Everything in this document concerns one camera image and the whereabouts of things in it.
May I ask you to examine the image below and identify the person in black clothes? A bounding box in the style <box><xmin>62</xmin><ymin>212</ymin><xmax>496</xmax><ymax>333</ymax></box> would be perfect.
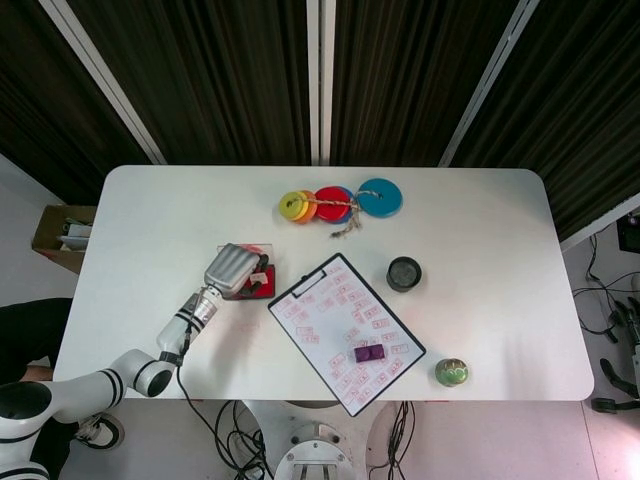
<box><xmin>0</xmin><ymin>298</ymin><xmax>74</xmax><ymax>387</ymax></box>

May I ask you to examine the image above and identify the black round tin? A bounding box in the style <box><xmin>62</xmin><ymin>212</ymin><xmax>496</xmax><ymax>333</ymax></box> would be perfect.
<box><xmin>386</xmin><ymin>256</ymin><xmax>425</xmax><ymax>294</ymax></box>

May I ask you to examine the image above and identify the red ink pad case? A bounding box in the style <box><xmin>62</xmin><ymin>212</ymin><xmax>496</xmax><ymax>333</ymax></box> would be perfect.
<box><xmin>217</xmin><ymin>242</ymin><xmax>278</xmax><ymax>303</ymax></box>

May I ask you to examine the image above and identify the black edged clipboard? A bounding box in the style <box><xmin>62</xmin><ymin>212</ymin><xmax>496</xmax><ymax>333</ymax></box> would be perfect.
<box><xmin>267</xmin><ymin>252</ymin><xmax>427</xmax><ymax>419</ymax></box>

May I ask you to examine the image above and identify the black floor cable bundle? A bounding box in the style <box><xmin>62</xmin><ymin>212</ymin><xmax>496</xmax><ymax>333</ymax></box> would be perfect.
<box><xmin>572</xmin><ymin>234</ymin><xmax>640</xmax><ymax>346</ymax></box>
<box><xmin>174</xmin><ymin>367</ymin><xmax>275</xmax><ymax>480</ymax></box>
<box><xmin>368</xmin><ymin>399</ymin><xmax>417</xmax><ymax>471</ymax></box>

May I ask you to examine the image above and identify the red wooden disc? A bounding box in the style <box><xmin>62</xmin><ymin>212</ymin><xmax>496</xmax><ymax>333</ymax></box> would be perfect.
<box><xmin>314</xmin><ymin>185</ymin><xmax>355</xmax><ymax>223</ymax></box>

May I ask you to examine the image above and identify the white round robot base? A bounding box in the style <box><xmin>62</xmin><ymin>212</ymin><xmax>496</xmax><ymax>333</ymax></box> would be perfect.
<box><xmin>273</xmin><ymin>422</ymin><xmax>355</xmax><ymax>480</ymax></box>

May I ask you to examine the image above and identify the yellow wooden disc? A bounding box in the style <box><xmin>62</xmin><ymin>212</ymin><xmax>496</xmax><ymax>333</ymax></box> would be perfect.
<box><xmin>279</xmin><ymin>190</ymin><xmax>309</xmax><ymax>221</ymax></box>

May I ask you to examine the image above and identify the green gold round tin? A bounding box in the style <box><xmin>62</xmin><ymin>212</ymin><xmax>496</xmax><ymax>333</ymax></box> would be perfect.
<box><xmin>433</xmin><ymin>357</ymin><xmax>470</xmax><ymax>388</ymax></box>

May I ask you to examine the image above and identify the brown cardboard box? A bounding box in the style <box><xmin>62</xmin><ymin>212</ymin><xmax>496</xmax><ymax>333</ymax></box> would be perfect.
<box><xmin>31</xmin><ymin>204</ymin><xmax>99</xmax><ymax>275</ymax></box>

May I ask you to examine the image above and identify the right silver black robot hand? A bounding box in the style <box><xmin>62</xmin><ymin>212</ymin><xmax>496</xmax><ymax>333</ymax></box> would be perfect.
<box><xmin>599</xmin><ymin>299</ymin><xmax>640</xmax><ymax>396</ymax></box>

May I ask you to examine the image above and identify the dark pleated curtain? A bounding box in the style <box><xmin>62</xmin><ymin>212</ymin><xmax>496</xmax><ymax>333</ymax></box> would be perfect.
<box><xmin>449</xmin><ymin>0</ymin><xmax>640</xmax><ymax>242</ymax></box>
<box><xmin>329</xmin><ymin>0</ymin><xmax>521</xmax><ymax>167</ymax></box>
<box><xmin>67</xmin><ymin>0</ymin><xmax>314</xmax><ymax>165</ymax></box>
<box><xmin>0</xmin><ymin>0</ymin><xmax>154</xmax><ymax>206</ymax></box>

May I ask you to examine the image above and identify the black floor device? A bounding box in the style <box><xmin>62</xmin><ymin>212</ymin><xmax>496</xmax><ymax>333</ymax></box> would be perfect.
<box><xmin>592</xmin><ymin>397</ymin><xmax>640</xmax><ymax>414</ymax></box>

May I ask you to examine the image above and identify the purple block stamp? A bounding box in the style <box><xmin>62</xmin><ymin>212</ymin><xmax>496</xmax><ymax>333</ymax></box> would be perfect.
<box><xmin>353</xmin><ymin>343</ymin><xmax>387</xmax><ymax>364</ymax></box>

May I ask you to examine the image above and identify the black box with purple light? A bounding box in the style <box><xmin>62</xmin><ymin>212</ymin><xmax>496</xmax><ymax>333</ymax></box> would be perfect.
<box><xmin>616</xmin><ymin>213</ymin><xmax>640</xmax><ymax>252</ymax></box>

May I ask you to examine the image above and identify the dark blue wooden disc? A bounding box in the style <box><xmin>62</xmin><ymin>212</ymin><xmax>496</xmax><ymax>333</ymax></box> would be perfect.
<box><xmin>329</xmin><ymin>188</ymin><xmax>358</xmax><ymax>225</ymax></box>

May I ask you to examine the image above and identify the white frame post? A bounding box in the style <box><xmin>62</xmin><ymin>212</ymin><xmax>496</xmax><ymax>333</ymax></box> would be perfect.
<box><xmin>438</xmin><ymin>0</ymin><xmax>542</xmax><ymax>168</ymax></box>
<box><xmin>38</xmin><ymin>0</ymin><xmax>167</xmax><ymax>165</ymax></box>
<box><xmin>306</xmin><ymin>0</ymin><xmax>337</xmax><ymax>166</ymax></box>

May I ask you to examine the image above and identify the white black sneaker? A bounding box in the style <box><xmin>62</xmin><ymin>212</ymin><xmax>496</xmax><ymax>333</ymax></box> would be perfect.
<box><xmin>74</xmin><ymin>417</ymin><xmax>125</xmax><ymax>450</ymax></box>

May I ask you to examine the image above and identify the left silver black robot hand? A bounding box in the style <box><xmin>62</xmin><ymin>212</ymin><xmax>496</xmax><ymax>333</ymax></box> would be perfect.
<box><xmin>203</xmin><ymin>243</ymin><xmax>277</xmax><ymax>302</ymax></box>

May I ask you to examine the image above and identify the teal wooden disc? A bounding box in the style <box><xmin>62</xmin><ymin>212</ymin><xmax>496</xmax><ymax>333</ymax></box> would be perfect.
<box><xmin>356</xmin><ymin>178</ymin><xmax>405</xmax><ymax>219</ymax></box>

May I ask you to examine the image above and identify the brown twine rope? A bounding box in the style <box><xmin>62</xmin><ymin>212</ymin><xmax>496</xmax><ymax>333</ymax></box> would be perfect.
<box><xmin>298</xmin><ymin>191</ymin><xmax>387</xmax><ymax>240</ymax></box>

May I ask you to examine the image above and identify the orange wooden disc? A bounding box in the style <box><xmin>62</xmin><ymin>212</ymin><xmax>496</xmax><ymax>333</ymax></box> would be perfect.
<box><xmin>295</xmin><ymin>190</ymin><xmax>318</xmax><ymax>225</ymax></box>

